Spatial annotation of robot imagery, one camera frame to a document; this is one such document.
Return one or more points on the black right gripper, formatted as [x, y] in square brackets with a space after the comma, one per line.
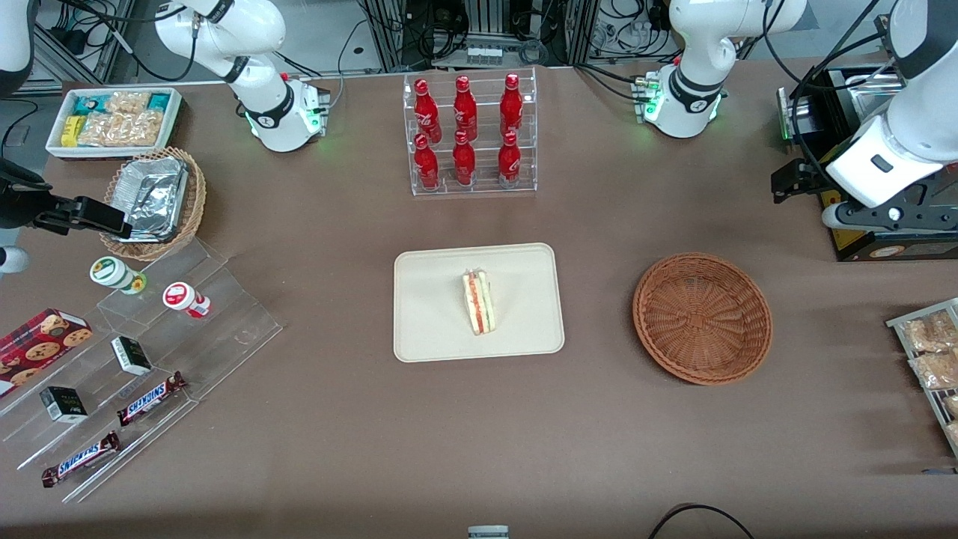
[16, 202]

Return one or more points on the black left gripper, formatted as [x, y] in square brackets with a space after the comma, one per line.
[805, 178]

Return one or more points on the triangular sandwich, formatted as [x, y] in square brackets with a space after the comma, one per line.
[479, 303]

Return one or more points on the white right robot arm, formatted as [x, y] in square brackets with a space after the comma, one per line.
[254, 30]

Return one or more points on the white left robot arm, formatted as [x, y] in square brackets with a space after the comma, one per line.
[703, 45]

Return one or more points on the light wicker basket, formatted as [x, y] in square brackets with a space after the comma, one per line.
[196, 198]

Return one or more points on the brown wicker basket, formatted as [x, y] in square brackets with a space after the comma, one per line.
[703, 322]

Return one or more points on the beige plastic tray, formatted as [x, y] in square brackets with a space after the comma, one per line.
[434, 303]

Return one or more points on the aluminium foil container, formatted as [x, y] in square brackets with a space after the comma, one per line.
[153, 198]

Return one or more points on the green lid yoghurt bottle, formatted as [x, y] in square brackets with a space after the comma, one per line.
[112, 272]

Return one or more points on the white rectangular snack bin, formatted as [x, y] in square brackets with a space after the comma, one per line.
[56, 146]

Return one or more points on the yellow snack packet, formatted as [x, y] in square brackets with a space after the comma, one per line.
[72, 131]

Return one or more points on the clear bag of snacks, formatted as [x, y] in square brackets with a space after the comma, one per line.
[123, 127]

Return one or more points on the red lid yoghurt bottle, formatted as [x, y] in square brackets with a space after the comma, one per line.
[182, 297]

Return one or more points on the teal snack packet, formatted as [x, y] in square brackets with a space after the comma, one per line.
[157, 102]
[91, 102]

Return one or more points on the black hot dog machine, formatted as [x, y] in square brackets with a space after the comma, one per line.
[898, 247]

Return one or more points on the small black carton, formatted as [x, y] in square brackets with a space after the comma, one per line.
[131, 355]
[63, 404]

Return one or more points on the red cookie box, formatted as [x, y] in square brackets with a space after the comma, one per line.
[37, 348]

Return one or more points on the clear acrylic stepped shelf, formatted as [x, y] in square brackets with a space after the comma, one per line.
[217, 337]

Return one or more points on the snickers chocolate bar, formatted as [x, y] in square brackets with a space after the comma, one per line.
[81, 460]
[150, 399]

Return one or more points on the clear bag of pastries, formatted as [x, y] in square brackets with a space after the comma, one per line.
[935, 370]
[928, 333]

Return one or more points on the red cola bottle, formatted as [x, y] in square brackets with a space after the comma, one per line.
[426, 166]
[426, 112]
[464, 163]
[465, 108]
[511, 105]
[509, 163]

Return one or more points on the clear acrylic bottle rack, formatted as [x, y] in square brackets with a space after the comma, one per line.
[485, 180]

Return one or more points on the small grey device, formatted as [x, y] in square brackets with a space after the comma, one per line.
[488, 532]

